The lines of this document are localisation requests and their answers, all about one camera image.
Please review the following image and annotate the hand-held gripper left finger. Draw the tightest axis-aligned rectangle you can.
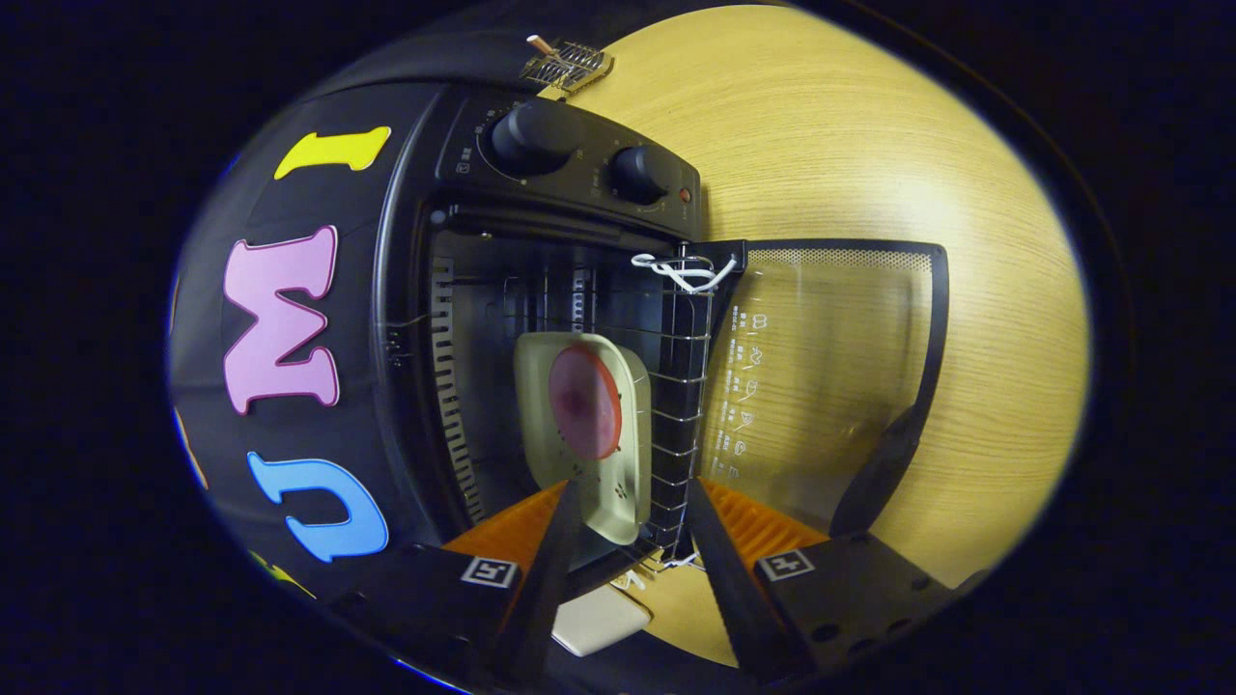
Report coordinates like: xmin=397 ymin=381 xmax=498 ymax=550
xmin=328 ymin=480 xmax=583 ymax=691

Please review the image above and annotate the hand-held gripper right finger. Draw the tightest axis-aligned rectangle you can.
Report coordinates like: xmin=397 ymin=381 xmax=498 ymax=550
xmin=684 ymin=477 xmax=981 ymax=681

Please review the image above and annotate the cream square plate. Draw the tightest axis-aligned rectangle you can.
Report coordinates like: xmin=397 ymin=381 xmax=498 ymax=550
xmin=513 ymin=331 xmax=654 ymax=547

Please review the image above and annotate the pink round meat slice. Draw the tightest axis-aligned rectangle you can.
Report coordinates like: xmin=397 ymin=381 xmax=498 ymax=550
xmin=548 ymin=345 xmax=624 ymax=460

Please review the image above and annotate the black toaster oven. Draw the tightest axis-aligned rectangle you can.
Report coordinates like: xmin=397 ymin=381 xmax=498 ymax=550
xmin=372 ymin=92 xmax=952 ymax=580

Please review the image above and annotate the cream white bread toaster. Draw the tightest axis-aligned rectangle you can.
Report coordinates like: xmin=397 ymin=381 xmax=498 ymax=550
xmin=552 ymin=584 xmax=653 ymax=658

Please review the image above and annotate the white string loop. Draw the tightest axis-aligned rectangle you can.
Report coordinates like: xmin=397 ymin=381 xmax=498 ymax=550
xmin=614 ymin=552 xmax=704 ymax=592
xmin=631 ymin=251 xmax=740 ymax=293

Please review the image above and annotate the metal wire utensil holder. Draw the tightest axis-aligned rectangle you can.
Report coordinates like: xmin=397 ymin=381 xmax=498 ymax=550
xmin=520 ymin=39 xmax=615 ymax=95

